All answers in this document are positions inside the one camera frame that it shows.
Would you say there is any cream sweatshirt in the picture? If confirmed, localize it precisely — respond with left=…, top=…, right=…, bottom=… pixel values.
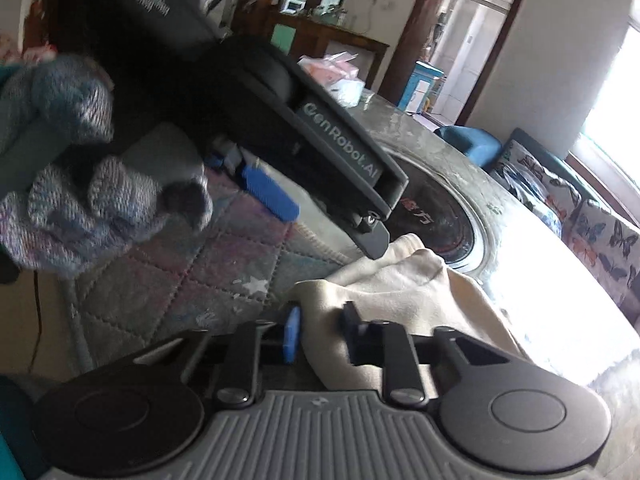
left=292, top=232, right=532, bottom=392

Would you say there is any dark wooden cabinet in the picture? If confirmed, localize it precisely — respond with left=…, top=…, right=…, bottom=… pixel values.
left=235, top=0, right=391, bottom=88

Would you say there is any pink tissue pack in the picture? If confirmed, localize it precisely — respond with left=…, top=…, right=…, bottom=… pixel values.
left=299, top=52, right=367, bottom=109

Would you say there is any person's left hand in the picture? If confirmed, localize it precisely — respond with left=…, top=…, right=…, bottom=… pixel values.
left=0, top=53, right=216, bottom=279

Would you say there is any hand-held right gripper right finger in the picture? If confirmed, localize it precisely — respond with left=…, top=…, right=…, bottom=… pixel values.
left=342, top=301, right=511, bottom=407

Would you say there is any teal jacket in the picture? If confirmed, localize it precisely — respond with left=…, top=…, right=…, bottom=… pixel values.
left=0, top=374, right=47, bottom=480

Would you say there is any black cable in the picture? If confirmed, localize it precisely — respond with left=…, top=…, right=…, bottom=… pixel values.
left=29, top=270, right=45, bottom=368

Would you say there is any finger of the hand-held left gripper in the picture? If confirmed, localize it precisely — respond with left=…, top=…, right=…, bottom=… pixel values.
left=344, top=209, right=391, bottom=260
left=209, top=136, right=301, bottom=222

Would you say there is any black round induction hob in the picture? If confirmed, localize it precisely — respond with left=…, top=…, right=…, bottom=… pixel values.
left=384, top=152, right=485, bottom=275

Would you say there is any butterfly print sofa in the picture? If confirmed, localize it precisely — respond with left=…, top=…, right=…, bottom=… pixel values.
left=489, top=127, right=640, bottom=333

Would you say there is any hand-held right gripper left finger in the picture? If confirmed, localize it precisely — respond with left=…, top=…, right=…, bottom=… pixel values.
left=132, top=305, right=303, bottom=408

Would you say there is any window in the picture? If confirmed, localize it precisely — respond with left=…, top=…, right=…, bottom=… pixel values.
left=575, top=20, right=640, bottom=191

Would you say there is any blue stool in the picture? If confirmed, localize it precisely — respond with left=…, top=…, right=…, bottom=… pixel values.
left=434, top=125, right=504, bottom=169

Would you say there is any blue printed box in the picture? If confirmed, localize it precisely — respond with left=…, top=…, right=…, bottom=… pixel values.
left=399, top=60, right=447, bottom=114

